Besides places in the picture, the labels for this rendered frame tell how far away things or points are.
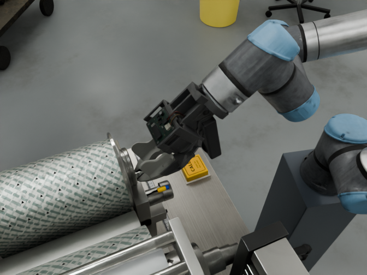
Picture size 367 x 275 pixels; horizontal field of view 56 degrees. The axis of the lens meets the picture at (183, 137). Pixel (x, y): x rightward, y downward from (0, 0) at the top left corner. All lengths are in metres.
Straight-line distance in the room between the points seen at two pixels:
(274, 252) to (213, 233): 0.60
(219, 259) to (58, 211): 0.28
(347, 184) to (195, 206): 0.40
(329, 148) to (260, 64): 0.48
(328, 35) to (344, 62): 2.48
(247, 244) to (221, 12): 2.95
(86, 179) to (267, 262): 0.34
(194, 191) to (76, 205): 0.50
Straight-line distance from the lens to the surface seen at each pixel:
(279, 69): 0.57
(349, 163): 0.92
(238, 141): 2.33
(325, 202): 1.10
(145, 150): 0.65
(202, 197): 1.03
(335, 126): 0.97
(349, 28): 0.73
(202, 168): 1.05
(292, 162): 1.15
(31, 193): 0.61
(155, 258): 0.38
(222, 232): 0.98
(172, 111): 0.57
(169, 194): 0.70
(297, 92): 0.61
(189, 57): 2.96
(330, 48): 0.73
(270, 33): 0.56
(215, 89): 0.56
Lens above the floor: 1.79
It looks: 50 degrees down
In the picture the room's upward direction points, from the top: straight up
